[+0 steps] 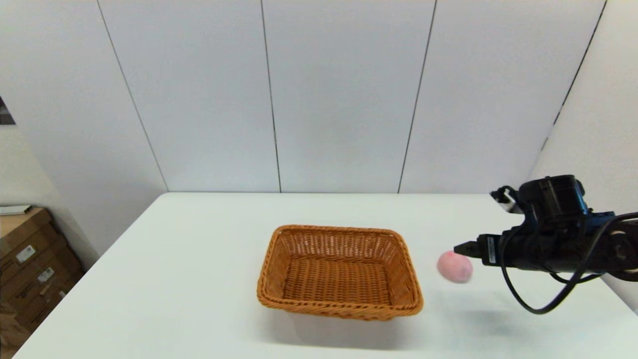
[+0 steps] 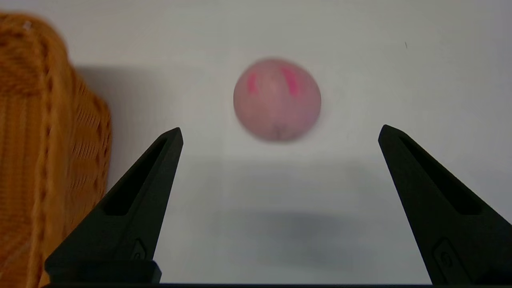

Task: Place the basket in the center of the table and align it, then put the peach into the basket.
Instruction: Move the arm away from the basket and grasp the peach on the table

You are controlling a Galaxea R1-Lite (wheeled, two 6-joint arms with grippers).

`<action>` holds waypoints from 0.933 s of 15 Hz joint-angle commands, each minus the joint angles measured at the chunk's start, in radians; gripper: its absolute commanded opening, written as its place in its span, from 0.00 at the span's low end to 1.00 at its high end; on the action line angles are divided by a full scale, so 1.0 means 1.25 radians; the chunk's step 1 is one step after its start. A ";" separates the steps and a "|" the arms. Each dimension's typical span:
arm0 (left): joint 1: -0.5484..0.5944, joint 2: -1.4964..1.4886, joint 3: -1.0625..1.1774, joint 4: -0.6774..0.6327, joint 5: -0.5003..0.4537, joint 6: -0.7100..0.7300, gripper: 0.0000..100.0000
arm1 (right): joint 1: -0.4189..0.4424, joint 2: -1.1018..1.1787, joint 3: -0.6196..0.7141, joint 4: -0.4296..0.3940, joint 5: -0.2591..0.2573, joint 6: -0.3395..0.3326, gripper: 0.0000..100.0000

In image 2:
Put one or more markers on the pink toy peach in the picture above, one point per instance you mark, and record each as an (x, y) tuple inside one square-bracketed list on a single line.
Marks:
[(276, 100)]

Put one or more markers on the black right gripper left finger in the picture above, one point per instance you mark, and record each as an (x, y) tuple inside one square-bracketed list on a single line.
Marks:
[(128, 224)]

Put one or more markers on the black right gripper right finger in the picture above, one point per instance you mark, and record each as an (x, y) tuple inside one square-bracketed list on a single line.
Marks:
[(452, 216)]

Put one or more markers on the orange woven wicker basket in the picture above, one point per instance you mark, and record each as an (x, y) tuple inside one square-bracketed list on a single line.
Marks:
[(44, 152)]

